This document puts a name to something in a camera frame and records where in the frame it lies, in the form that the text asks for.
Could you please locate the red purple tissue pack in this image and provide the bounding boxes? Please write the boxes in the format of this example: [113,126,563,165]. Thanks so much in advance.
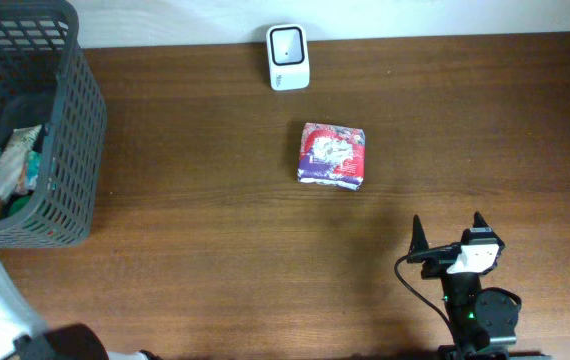
[297,123,366,191]

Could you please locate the white Pantene tube gold cap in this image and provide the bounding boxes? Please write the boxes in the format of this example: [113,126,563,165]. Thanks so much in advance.
[0,125,41,217]

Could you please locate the light teal wipes packet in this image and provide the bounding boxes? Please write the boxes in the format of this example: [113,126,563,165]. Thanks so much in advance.
[14,151,41,195]

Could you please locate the green round lid jar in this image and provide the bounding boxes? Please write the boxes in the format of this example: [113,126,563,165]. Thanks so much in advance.
[7,195,31,217]

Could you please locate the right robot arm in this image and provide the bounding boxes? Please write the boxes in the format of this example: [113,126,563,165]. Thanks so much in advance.
[394,212,547,360]

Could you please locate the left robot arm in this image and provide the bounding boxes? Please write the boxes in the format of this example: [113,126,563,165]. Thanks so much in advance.
[0,262,158,360]

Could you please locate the white barcode scanner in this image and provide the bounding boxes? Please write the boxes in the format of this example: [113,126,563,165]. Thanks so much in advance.
[265,24,311,91]

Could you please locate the dark grey plastic basket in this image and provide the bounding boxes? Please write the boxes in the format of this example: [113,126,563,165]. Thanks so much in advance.
[0,1,107,248]

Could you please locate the right black cable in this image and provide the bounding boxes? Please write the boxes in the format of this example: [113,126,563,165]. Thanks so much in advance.
[393,242,464,346]

